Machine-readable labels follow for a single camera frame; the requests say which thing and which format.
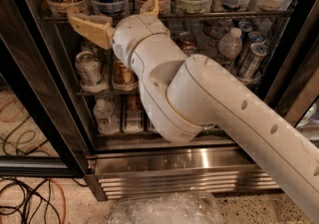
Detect top wire shelf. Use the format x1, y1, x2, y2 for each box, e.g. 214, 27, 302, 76
43, 10, 293, 24

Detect orange floor cable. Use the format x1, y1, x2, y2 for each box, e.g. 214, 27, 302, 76
0, 99, 68, 224

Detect middle wire shelf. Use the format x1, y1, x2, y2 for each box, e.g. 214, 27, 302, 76
77, 89, 140, 97

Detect white slim can front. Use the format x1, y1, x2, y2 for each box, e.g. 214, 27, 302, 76
237, 43, 268, 79

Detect silver can front left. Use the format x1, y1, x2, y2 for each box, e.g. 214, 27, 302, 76
75, 51, 108, 93

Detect clear plastic bag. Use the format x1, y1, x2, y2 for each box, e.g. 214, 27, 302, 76
108, 192, 224, 224

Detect white slim can behind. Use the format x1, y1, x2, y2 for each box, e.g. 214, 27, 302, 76
240, 31, 266, 56

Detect red coca-cola can behind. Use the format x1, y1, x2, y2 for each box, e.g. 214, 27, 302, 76
175, 32, 197, 49

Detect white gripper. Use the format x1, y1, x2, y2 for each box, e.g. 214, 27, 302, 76
68, 0, 170, 68

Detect red coca-cola can front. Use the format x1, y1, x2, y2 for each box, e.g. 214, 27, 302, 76
182, 46, 198, 57

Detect open glass fridge door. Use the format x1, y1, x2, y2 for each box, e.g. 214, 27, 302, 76
0, 0, 92, 177

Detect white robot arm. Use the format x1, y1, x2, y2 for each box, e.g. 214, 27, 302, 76
68, 12, 319, 222

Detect water bottle bottom shelf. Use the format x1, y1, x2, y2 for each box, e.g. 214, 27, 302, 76
94, 99, 119, 135

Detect black floor cables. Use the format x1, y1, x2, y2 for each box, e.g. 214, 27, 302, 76
0, 114, 88, 224

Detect stainless steel beverage fridge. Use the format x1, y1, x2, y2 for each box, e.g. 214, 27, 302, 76
9, 0, 319, 202

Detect wire shelf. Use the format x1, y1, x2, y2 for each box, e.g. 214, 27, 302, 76
43, 10, 293, 24
77, 89, 140, 97

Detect gold can front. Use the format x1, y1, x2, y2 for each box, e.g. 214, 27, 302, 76
112, 57, 138, 91

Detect clear water bottle middle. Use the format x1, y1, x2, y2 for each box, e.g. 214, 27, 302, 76
217, 28, 242, 67

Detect white slim can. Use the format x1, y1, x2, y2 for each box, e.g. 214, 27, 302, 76
240, 31, 266, 56
237, 43, 268, 79

